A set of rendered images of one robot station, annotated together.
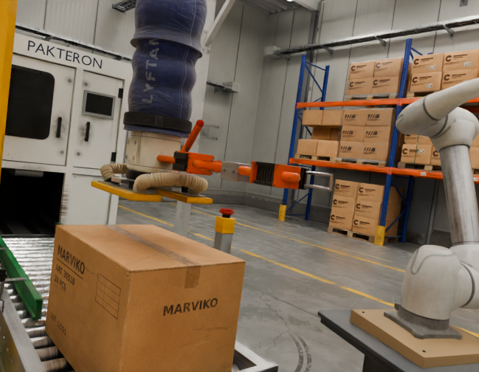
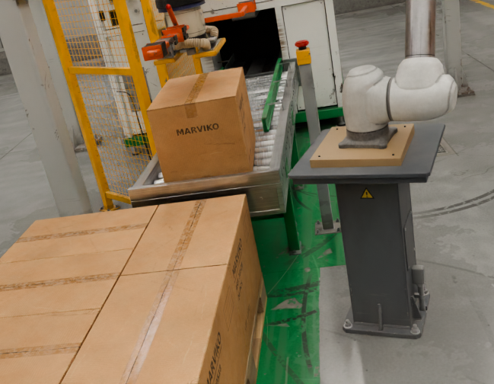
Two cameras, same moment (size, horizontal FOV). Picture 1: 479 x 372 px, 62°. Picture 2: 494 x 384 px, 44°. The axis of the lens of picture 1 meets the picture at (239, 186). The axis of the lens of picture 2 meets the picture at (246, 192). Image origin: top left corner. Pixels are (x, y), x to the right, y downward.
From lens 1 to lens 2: 204 cm
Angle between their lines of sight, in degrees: 51
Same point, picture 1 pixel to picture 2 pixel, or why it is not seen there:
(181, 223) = (448, 29)
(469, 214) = (410, 27)
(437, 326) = (358, 138)
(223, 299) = (223, 123)
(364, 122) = not seen: outside the picture
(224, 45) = not seen: outside the picture
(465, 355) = (353, 159)
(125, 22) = not seen: outside the picture
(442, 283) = (350, 101)
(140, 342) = (167, 150)
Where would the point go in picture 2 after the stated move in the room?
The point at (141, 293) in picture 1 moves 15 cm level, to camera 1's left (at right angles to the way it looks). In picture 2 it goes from (157, 123) to (138, 120)
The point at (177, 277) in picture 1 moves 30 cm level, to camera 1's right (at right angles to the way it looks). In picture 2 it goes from (179, 111) to (225, 116)
